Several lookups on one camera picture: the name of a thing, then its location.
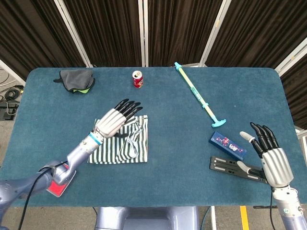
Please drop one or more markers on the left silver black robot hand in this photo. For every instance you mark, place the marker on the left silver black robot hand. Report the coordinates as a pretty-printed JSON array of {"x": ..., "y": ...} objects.
[{"x": 110, "y": 123}]

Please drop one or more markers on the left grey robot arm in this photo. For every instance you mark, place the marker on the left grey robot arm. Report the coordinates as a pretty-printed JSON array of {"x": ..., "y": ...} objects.
[{"x": 79, "y": 153}]

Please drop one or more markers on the teal yellow toy stick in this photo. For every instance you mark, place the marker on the teal yellow toy stick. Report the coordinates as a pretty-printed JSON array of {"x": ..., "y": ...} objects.
[{"x": 195, "y": 92}]

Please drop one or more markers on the grey robot torso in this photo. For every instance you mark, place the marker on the grey robot torso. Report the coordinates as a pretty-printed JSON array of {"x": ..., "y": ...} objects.
[{"x": 146, "y": 218}]

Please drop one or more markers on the green white striped T-shirt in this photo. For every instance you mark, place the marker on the green white striped T-shirt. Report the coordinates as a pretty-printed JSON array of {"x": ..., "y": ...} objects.
[{"x": 139, "y": 134}]

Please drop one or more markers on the red rectangular card case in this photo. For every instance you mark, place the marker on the red rectangular card case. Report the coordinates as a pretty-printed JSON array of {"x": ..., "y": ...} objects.
[{"x": 57, "y": 189}]

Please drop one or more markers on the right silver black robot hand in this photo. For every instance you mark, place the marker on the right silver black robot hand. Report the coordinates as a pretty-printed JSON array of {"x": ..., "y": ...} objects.
[{"x": 278, "y": 167}]

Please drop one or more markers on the white framed dark partition panel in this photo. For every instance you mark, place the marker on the white framed dark partition panel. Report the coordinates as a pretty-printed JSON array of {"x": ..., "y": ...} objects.
[
  {"x": 108, "y": 31},
  {"x": 297, "y": 95},
  {"x": 259, "y": 31},
  {"x": 182, "y": 31},
  {"x": 12, "y": 70},
  {"x": 36, "y": 28}
]

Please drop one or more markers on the white table leg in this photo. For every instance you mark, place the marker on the white table leg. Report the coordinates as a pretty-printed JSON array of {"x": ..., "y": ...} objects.
[{"x": 213, "y": 218}]

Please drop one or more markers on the red soda can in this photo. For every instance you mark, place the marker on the red soda can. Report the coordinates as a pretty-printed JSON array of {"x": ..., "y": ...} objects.
[{"x": 138, "y": 81}]

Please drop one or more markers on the dark blue printed box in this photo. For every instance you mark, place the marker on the dark blue printed box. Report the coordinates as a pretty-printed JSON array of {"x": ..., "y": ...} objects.
[{"x": 225, "y": 143}]

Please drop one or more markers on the grey cloth with green lining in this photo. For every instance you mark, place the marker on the grey cloth with green lining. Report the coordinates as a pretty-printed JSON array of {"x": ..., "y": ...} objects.
[{"x": 74, "y": 79}]

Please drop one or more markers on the black folding stand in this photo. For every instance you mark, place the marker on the black folding stand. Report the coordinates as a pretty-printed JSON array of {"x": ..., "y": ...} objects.
[{"x": 223, "y": 166}]

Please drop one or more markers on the white metal rack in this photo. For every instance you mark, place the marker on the white metal rack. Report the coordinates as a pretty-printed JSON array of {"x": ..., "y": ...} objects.
[{"x": 302, "y": 140}]

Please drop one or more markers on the black floor power box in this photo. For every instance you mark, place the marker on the black floor power box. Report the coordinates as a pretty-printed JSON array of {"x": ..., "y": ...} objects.
[{"x": 8, "y": 111}]

